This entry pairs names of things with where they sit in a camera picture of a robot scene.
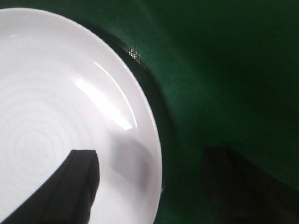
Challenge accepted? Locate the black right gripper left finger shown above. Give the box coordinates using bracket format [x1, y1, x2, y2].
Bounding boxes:
[3, 150, 99, 224]

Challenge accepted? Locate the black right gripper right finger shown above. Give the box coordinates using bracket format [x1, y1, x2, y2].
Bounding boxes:
[202, 147, 299, 224]

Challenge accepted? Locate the pink plate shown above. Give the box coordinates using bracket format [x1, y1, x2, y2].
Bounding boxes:
[0, 8, 162, 224]

